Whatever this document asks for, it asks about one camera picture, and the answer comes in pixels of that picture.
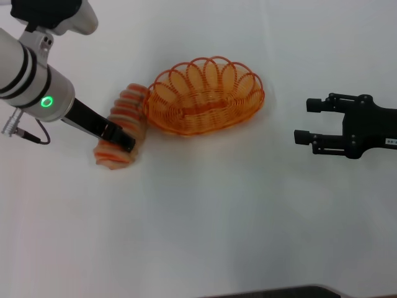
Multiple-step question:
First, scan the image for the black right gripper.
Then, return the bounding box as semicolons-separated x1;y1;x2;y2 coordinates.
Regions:
293;92;397;161

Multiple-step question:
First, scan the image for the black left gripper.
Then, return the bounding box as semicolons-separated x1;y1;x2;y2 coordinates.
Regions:
60;97;137;153

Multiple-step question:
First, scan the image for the orange striped shrimp toy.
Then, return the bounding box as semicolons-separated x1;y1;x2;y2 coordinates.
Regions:
92;83;149;172

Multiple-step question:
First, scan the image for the orange wire basket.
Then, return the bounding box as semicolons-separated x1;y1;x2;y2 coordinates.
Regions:
143;55;265;137

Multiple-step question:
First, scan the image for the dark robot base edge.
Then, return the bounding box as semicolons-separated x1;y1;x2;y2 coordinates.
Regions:
203;283;352;298

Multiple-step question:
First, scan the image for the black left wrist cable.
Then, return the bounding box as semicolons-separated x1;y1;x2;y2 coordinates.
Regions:
1;108;51;145

